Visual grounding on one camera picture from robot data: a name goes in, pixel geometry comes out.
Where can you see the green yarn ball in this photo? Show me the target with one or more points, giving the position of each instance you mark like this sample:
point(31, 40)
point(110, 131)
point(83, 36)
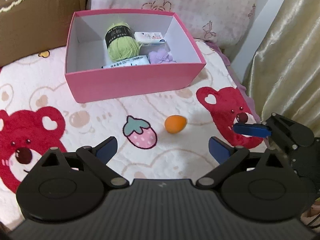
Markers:
point(120, 42)

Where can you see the pink checked floral pillow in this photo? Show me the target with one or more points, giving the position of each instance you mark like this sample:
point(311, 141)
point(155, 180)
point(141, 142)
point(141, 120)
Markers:
point(222, 21)

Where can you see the bear print bed blanket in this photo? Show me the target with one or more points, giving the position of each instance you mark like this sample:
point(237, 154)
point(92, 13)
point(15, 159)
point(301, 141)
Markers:
point(38, 112)

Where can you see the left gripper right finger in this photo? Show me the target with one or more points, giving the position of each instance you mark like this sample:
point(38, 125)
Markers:
point(229, 159)

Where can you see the small white carton box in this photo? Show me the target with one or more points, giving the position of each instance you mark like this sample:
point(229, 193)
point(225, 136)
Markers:
point(148, 38)

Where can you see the gold satin curtain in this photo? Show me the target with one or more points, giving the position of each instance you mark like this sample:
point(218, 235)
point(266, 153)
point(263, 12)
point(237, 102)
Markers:
point(284, 73)

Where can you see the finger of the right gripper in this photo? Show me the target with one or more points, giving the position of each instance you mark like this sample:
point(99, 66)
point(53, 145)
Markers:
point(254, 130)

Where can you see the blue wet wipes pack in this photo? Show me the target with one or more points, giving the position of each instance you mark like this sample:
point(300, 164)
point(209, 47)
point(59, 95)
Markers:
point(134, 61)

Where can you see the purple plush toy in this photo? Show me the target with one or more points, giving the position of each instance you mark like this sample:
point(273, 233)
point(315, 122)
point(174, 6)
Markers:
point(160, 57)

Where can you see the orange makeup sponge egg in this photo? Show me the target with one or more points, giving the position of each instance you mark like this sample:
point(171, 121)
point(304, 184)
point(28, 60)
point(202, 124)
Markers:
point(175, 124)

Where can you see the brown embroidered pillow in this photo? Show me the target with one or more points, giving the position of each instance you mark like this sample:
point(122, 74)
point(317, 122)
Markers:
point(32, 26)

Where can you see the pink cardboard box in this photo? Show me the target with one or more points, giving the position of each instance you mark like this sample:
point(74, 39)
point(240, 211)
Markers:
point(86, 53)

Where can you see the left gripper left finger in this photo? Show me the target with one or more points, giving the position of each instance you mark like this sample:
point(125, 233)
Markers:
point(96, 158)

